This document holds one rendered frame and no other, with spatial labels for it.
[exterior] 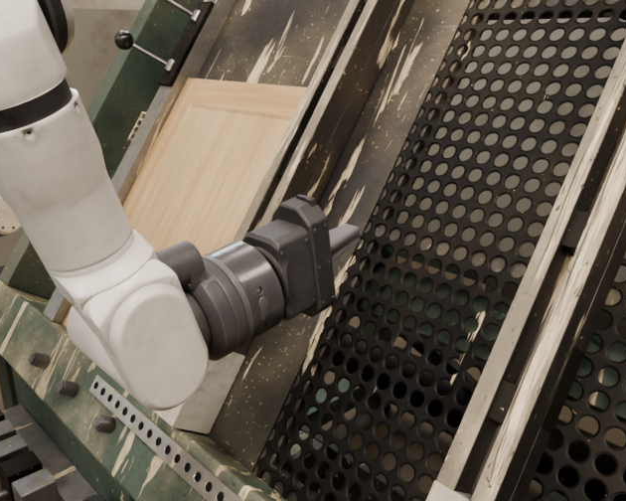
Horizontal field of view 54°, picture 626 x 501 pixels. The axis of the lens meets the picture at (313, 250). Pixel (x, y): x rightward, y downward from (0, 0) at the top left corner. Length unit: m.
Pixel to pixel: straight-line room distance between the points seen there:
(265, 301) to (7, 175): 0.23
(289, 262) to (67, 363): 0.71
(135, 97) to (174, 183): 0.41
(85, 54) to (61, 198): 3.73
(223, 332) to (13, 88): 0.24
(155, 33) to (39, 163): 1.21
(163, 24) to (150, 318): 1.22
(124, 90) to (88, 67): 2.59
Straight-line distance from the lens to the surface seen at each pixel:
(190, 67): 1.36
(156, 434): 0.94
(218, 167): 1.12
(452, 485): 0.63
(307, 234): 0.57
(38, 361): 1.24
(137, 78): 1.57
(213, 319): 0.51
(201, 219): 1.09
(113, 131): 1.55
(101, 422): 1.02
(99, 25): 4.17
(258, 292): 0.53
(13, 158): 0.40
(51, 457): 1.21
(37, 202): 0.42
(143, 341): 0.45
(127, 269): 0.44
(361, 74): 0.97
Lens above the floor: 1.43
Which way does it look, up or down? 19 degrees down
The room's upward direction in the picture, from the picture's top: straight up
